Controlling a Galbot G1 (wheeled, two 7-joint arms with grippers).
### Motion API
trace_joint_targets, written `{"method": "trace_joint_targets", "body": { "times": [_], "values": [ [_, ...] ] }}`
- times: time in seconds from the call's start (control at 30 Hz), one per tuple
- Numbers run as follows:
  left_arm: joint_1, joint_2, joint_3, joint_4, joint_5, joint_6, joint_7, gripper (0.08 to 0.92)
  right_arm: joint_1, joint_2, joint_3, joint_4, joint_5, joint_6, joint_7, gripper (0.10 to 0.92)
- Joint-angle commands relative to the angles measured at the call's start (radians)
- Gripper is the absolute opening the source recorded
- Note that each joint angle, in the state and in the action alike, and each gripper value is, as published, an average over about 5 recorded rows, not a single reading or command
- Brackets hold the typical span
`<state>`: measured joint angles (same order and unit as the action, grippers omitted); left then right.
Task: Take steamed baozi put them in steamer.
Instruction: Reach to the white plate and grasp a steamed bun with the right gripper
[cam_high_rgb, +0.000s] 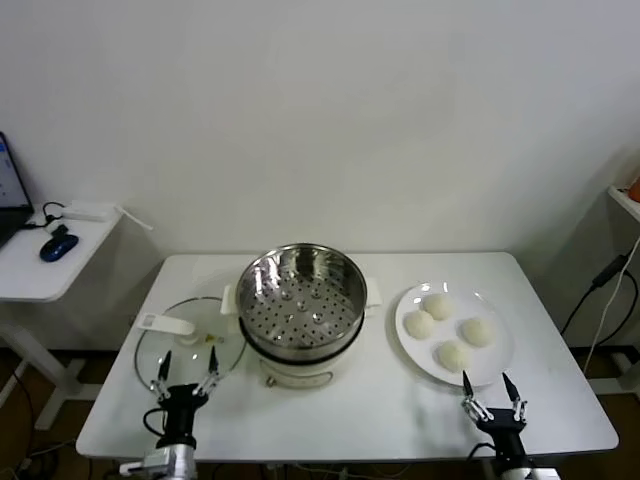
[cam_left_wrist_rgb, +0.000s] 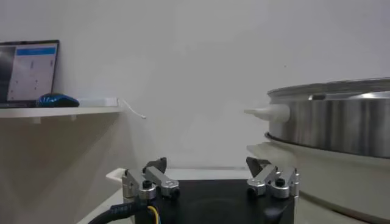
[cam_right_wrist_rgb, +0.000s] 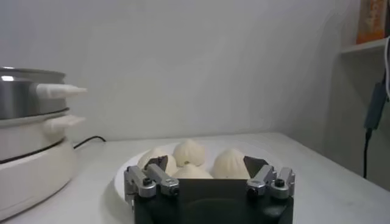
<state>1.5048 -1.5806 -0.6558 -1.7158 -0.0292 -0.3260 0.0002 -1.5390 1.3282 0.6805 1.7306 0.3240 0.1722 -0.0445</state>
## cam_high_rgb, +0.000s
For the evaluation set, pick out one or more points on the blue computer mouse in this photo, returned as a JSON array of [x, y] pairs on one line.
[[59, 247]]

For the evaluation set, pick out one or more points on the white round plate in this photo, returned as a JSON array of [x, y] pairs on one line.
[[490, 370]]

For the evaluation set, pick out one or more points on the white electric cooker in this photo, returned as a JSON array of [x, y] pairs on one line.
[[295, 370]]

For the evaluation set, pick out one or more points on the orange object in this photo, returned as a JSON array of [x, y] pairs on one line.
[[634, 190]]

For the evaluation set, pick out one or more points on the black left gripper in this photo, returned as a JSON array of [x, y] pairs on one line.
[[181, 405]]

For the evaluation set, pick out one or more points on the round glass pot lid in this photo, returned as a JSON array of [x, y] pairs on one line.
[[165, 345]]

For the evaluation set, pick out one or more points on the thin white stick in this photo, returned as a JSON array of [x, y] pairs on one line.
[[134, 218]]

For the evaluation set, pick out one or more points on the white steamed baozi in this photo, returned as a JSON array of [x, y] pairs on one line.
[[439, 306], [477, 332], [454, 356], [417, 326]]

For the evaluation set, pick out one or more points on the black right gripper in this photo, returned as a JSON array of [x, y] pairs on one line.
[[502, 430]]

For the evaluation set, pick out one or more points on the white side table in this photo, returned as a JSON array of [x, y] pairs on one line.
[[30, 275]]

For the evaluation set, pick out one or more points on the white power adapter box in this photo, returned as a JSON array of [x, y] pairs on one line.
[[86, 210]]

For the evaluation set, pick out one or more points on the black laptop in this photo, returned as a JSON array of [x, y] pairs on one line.
[[12, 190]]

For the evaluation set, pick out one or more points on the stainless steel steamer basket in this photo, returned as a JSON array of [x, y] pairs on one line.
[[300, 300]]

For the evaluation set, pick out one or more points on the white desk foot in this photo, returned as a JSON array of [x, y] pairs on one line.
[[617, 372]]

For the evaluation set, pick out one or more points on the small yellow sticker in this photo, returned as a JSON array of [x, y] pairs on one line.
[[212, 338]]

